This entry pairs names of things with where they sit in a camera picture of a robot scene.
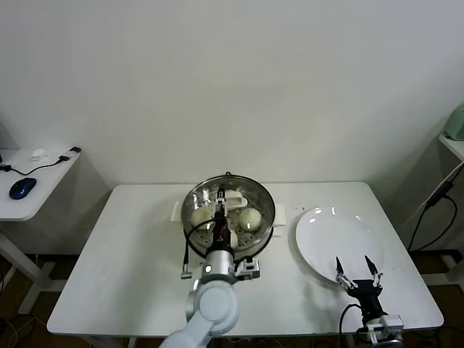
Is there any white side table with mouse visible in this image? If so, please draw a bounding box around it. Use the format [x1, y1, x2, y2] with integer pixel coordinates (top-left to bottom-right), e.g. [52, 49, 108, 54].
[0, 146, 83, 315]

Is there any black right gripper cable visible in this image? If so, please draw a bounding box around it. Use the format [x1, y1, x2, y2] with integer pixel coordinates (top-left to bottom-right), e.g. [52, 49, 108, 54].
[339, 303, 365, 333]

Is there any black cable with connectors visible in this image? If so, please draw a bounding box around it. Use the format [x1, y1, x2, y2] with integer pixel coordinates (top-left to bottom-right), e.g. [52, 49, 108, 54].
[0, 146, 81, 175]

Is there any mint green appliance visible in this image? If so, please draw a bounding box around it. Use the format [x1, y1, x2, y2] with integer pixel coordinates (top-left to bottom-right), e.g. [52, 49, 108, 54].
[444, 103, 464, 141]

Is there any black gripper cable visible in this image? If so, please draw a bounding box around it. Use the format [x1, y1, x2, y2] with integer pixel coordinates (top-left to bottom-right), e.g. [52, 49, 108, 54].
[339, 303, 365, 333]
[180, 219, 218, 279]

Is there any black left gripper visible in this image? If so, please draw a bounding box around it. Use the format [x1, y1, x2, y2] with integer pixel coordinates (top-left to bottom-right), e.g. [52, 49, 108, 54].
[212, 185, 234, 251]

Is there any stainless steel steamer basket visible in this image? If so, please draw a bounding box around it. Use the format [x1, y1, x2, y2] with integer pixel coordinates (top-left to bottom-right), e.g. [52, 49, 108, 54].
[181, 175, 276, 262]

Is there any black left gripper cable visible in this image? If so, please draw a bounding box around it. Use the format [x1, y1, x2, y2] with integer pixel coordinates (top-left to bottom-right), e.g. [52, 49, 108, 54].
[180, 219, 218, 279]

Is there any thin white cable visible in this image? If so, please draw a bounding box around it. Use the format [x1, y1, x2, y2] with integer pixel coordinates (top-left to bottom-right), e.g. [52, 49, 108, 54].
[402, 166, 464, 225]

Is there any white electric cooking pot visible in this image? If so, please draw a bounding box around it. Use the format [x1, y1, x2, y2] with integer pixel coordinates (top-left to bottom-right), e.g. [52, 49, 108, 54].
[170, 200, 287, 283]

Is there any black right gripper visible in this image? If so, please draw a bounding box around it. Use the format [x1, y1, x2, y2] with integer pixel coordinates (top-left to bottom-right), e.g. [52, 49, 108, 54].
[335, 255, 386, 318]

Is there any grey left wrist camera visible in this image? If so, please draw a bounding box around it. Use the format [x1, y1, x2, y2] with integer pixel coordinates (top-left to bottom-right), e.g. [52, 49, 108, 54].
[234, 257, 261, 281]

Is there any blue computer mouse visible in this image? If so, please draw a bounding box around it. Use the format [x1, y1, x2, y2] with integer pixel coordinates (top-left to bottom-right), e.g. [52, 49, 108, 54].
[9, 177, 38, 200]

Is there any white round plate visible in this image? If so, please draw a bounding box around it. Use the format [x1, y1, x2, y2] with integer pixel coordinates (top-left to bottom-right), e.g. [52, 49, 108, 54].
[294, 207, 384, 286]

